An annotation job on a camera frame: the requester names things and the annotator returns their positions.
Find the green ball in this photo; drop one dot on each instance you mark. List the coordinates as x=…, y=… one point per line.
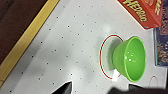
x=133, y=60

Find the yellow wooden gaming table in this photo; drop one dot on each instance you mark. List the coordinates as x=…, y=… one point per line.
x=66, y=50

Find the orange red game box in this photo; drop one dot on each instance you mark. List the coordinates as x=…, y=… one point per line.
x=143, y=11

